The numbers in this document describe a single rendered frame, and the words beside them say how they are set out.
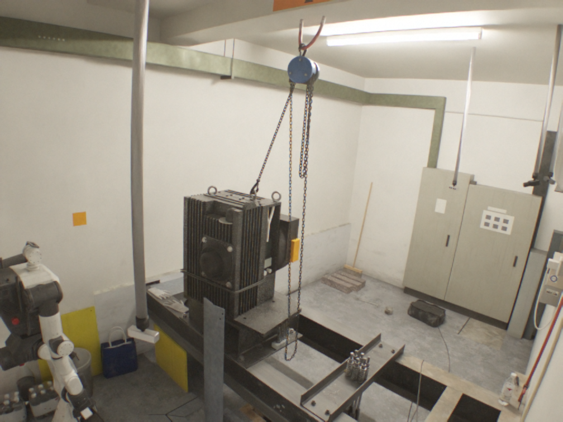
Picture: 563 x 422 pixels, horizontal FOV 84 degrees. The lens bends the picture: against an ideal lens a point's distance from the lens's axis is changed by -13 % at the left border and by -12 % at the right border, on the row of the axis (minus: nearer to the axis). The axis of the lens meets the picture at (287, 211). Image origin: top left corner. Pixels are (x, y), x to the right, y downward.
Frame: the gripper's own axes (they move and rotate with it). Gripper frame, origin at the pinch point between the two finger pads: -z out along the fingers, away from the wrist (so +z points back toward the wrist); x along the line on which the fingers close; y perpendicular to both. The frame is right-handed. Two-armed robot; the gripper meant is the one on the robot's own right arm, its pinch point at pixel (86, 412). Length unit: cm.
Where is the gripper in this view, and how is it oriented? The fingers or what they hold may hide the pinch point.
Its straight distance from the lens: 228.3
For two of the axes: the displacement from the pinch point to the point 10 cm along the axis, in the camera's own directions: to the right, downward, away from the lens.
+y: -8.1, -2.1, 5.5
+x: 5.8, -3.4, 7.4
